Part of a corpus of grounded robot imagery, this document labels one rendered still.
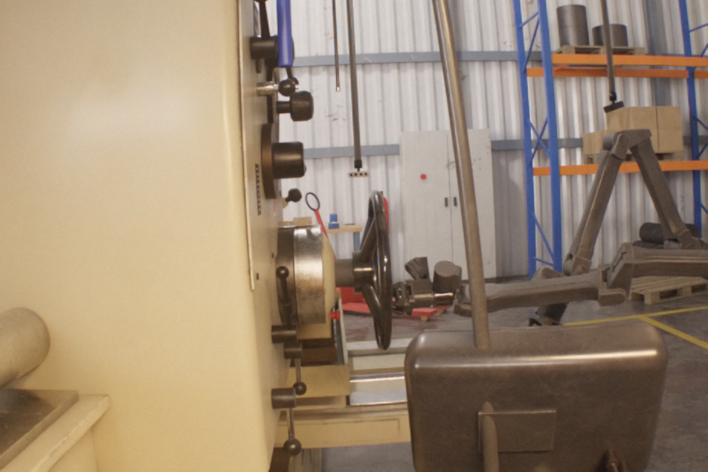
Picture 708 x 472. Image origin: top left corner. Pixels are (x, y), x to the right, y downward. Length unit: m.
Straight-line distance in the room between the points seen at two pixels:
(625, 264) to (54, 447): 1.20
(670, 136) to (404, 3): 4.18
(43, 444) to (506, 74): 8.87
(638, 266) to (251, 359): 0.92
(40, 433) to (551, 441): 0.67
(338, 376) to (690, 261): 1.06
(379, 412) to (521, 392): 1.43
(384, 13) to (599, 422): 8.58
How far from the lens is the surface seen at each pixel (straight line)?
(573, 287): 1.55
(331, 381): 1.93
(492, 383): 0.79
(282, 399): 1.12
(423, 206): 8.32
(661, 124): 8.77
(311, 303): 1.36
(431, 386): 0.80
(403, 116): 8.95
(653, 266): 1.52
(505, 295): 1.58
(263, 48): 1.05
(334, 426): 2.16
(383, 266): 1.28
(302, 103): 1.36
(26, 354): 0.96
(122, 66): 0.97
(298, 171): 1.18
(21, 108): 1.03
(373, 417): 2.16
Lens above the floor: 1.50
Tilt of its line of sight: 2 degrees down
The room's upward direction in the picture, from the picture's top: 3 degrees counter-clockwise
